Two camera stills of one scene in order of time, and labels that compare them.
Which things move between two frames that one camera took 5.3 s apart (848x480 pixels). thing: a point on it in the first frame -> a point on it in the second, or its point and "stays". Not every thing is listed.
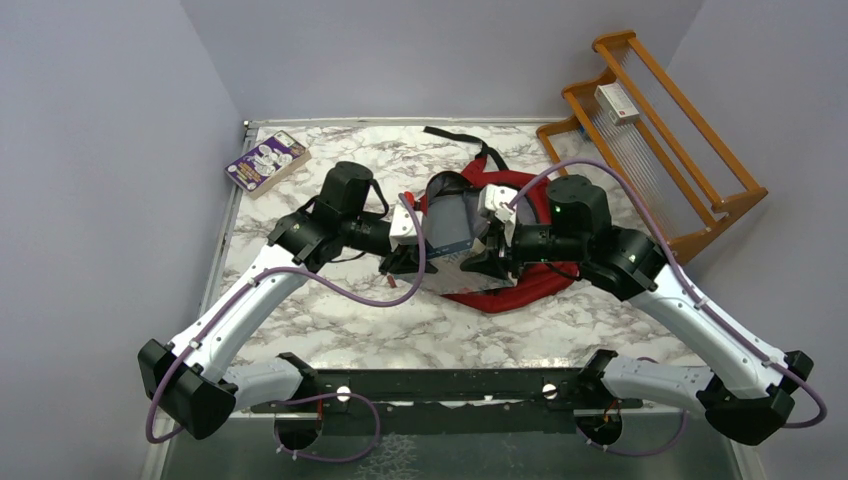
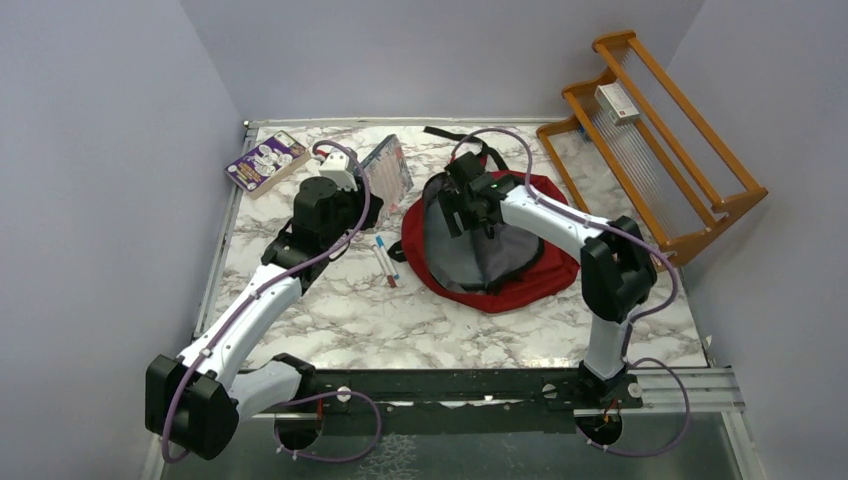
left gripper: (403, 257) -> (346, 183)
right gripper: (495, 252) -> (451, 202)
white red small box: (616, 103) stays
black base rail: (446, 403) stays
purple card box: (260, 169) stays
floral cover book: (448, 239) -> (388, 173)
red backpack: (494, 225) stays
